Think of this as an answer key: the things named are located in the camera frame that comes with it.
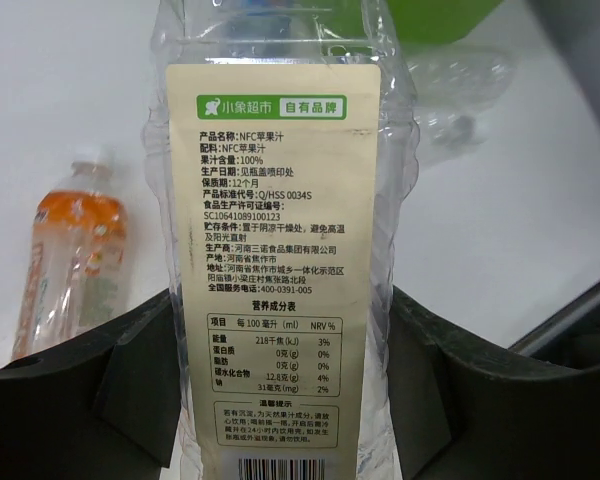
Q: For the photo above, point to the metal table edge rail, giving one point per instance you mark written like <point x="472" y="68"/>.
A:
<point x="570" y="337"/>

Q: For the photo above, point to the tall orange label bottle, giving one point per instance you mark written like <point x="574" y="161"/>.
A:
<point x="74" y="281"/>

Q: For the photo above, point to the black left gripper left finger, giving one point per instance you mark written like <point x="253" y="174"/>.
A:
<point x="103" y="405"/>

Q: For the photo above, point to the green plastic bin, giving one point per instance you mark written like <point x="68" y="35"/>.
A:
<point x="438" y="22"/>

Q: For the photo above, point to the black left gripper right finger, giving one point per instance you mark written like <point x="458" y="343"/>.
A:
<point x="465" y="408"/>

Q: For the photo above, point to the clear bottle beige label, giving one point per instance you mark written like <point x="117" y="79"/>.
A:
<point x="283" y="142"/>

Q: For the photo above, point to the large clear crushed bottle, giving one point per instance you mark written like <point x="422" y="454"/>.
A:
<point x="455" y="86"/>

